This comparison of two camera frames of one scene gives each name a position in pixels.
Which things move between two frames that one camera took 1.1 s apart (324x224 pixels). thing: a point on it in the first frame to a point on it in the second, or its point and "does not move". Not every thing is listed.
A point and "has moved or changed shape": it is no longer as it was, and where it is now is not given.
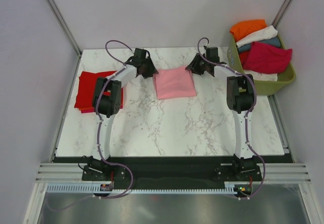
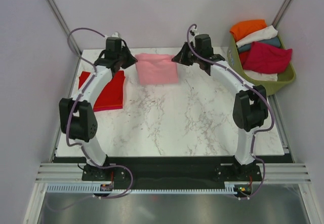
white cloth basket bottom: x=272 y=77 does not move
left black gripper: x=153 y=70 to x=131 y=61
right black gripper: x=193 y=66 to x=181 y=57
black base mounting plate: x=179 y=172 does not move
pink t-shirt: x=174 y=82 has moved or changed shape
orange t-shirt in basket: x=243 y=28 does not move
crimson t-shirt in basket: x=264 y=59 does not move
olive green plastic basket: x=286 y=78 does not move
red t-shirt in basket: x=244 y=57 does not move
